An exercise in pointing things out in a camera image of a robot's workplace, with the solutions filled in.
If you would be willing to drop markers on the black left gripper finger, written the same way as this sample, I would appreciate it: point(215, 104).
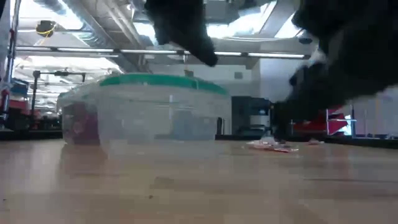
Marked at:
point(200, 49)

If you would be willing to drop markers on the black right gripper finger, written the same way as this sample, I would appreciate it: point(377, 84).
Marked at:
point(295, 107)
point(311, 73)

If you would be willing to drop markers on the large teal-rimmed lid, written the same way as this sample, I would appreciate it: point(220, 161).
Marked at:
point(161, 80)

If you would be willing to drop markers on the large clear plastic tub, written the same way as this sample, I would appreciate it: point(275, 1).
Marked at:
point(155, 124)

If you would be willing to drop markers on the pink candy stick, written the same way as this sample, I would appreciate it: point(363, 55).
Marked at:
point(314, 142)

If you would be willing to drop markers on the rack with red bins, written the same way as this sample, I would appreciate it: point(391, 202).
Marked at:
point(337, 126)

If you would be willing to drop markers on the black machine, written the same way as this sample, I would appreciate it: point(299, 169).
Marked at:
point(248, 115)

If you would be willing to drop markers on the grey metal pipe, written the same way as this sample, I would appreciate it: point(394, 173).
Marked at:
point(93, 50)

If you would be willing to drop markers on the black ceiling fixture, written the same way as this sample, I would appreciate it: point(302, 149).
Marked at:
point(45, 28)

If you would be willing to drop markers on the grey metal pole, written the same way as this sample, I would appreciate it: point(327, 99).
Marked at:
point(13, 37)

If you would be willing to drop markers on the black metal table frame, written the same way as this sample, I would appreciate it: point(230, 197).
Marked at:
point(31, 134)

